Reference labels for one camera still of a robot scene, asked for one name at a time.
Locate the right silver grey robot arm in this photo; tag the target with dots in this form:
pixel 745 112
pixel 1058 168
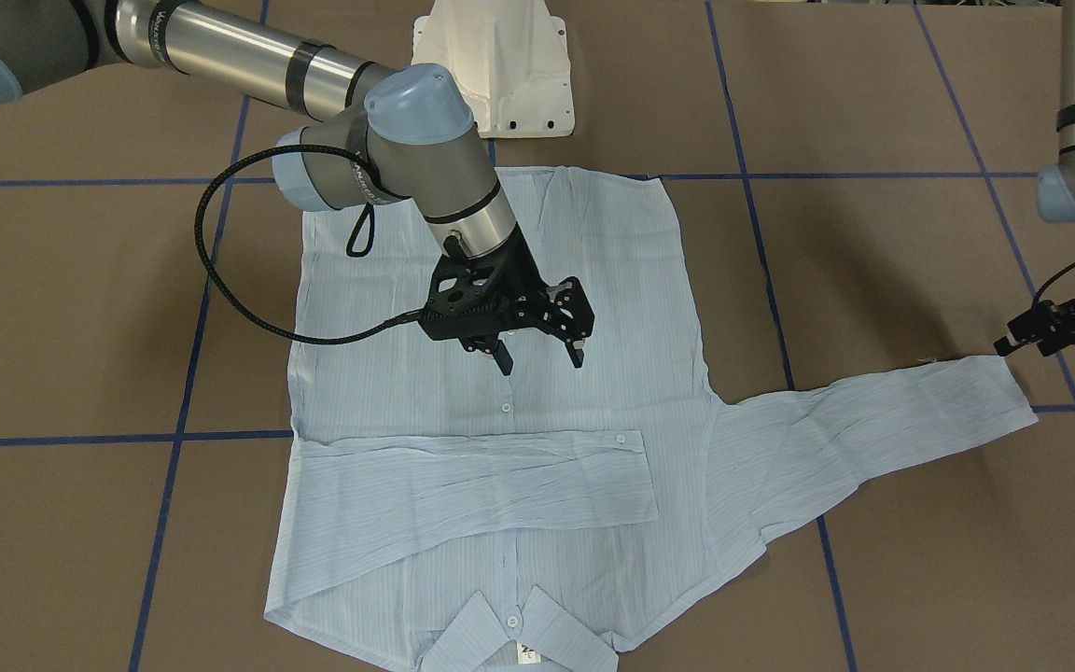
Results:
pixel 378 137

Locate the light blue button-up shirt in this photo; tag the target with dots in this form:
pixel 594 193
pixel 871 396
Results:
pixel 438 515

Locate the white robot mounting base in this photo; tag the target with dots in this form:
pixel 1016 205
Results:
pixel 510 60

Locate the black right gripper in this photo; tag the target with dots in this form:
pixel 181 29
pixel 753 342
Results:
pixel 529 277

